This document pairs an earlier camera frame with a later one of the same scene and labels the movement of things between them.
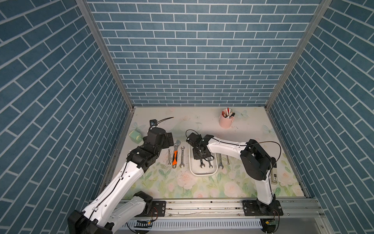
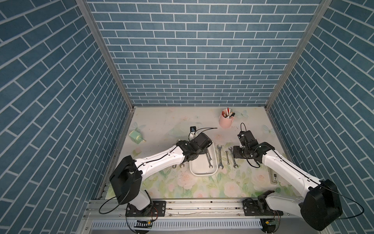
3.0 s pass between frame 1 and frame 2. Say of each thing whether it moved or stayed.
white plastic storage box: stayed
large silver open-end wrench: stayed
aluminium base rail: stayed
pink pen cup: stayed
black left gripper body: moved
